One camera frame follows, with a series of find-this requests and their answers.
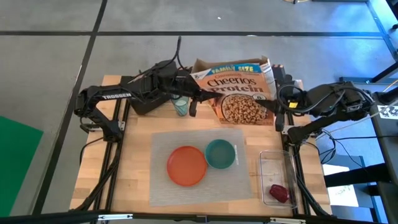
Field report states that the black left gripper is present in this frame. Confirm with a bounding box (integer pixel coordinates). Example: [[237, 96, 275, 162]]
[[174, 74, 223, 118]]

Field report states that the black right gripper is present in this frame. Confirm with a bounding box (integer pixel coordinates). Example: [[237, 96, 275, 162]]
[[254, 90, 308, 132]]

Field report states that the blue faceted tumbler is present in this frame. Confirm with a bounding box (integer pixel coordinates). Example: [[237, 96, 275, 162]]
[[170, 95, 190, 117]]

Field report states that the Cheerios cereal box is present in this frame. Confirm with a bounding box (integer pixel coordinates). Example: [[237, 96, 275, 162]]
[[190, 55, 277, 126]]

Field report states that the teal bowl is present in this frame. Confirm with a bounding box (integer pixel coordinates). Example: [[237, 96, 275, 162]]
[[204, 139, 236, 170]]

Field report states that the orange plate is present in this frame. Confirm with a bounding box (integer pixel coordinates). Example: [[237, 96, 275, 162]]
[[166, 145, 208, 187]]

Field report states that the red apple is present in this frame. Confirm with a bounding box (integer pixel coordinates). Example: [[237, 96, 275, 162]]
[[269, 184, 290, 204]]

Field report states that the black box with orange stripes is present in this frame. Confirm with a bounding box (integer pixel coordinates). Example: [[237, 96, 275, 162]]
[[271, 63, 295, 93]]

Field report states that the clear plastic container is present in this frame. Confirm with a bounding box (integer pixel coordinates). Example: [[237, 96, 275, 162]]
[[259, 149, 299, 209]]

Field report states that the grey woven placemat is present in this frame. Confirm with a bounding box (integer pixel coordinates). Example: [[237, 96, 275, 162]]
[[149, 128, 254, 207]]

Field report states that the white paper sheet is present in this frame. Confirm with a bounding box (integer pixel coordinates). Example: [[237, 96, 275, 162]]
[[322, 164, 358, 207]]

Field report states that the printed marker sheet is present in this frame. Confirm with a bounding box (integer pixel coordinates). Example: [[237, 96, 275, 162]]
[[377, 105, 398, 121]]

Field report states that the grey side desk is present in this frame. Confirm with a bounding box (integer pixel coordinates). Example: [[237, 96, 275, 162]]
[[369, 93, 398, 224]]

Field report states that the green floor mat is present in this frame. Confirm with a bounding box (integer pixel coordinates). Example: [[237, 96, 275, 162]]
[[0, 115, 44, 218]]

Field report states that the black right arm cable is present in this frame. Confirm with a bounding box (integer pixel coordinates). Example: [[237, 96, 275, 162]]
[[276, 83, 312, 114]]

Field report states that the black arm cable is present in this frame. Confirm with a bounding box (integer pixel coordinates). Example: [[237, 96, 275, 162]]
[[276, 83, 312, 114], [161, 35, 184, 72]]

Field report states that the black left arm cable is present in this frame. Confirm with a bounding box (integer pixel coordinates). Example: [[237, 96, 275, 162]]
[[161, 35, 184, 72]]

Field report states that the black floor cable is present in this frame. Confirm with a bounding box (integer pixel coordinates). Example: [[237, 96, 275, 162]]
[[313, 129, 374, 169]]

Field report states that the black aluminium frame rail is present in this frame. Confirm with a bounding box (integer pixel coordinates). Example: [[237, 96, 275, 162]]
[[281, 108, 313, 216], [90, 99, 124, 212], [105, 99, 131, 212], [0, 210, 398, 224]]

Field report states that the silver frame bracket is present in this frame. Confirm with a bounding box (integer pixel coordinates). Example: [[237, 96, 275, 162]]
[[269, 217, 307, 224], [98, 213, 134, 221]]

